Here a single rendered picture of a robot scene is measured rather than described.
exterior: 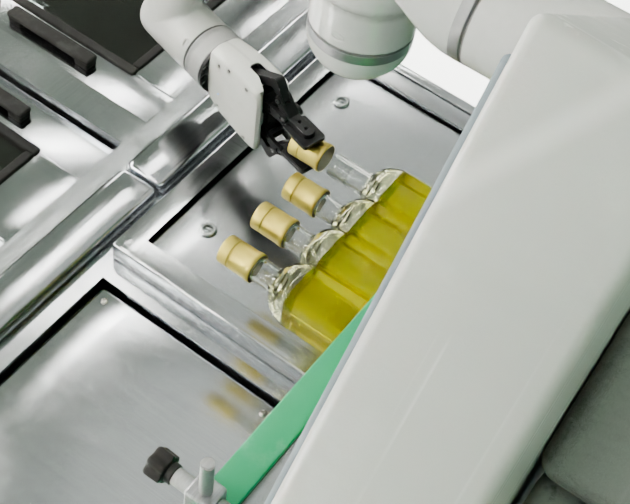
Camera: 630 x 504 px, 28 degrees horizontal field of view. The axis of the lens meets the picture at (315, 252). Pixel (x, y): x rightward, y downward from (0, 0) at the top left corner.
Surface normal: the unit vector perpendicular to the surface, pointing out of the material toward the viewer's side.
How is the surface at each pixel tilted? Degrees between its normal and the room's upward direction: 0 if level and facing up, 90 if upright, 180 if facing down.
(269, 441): 90
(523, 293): 90
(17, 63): 90
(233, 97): 75
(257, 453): 90
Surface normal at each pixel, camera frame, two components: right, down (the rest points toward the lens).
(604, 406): -0.41, 0.15
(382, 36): 0.28, 0.76
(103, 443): 0.13, -0.59
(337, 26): -0.55, 0.59
